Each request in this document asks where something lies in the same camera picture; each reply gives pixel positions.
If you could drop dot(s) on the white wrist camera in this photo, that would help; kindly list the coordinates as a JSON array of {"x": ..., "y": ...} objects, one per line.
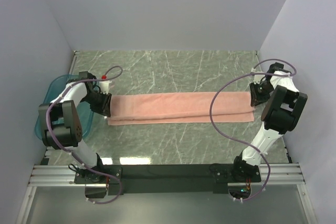
[
  {"x": 257, "y": 75},
  {"x": 105, "y": 85}
]

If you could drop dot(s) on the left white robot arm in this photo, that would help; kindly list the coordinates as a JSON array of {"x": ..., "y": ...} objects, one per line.
[{"x": 65, "y": 123}]

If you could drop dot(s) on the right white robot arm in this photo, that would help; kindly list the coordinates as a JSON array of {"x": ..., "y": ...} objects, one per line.
[{"x": 284, "y": 104}]

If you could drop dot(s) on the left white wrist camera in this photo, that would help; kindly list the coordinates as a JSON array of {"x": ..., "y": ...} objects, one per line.
[{"x": 105, "y": 85}]

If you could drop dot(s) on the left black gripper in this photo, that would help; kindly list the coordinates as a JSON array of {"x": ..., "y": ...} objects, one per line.
[{"x": 104, "y": 107}]

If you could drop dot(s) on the teal plastic tray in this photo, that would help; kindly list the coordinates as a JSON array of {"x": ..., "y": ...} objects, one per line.
[{"x": 84, "y": 112}]

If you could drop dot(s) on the black base bar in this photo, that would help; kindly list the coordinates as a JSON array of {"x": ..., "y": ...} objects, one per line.
[{"x": 138, "y": 179}]

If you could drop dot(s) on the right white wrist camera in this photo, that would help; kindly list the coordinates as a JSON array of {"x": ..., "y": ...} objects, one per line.
[{"x": 257, "y": 75}]

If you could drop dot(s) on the pink towel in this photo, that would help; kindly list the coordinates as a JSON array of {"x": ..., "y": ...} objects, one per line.
[{"x": 183, "y": 107}]

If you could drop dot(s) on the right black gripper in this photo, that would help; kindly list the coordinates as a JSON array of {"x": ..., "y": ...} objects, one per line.
[{"x": 255, "y": 98}]

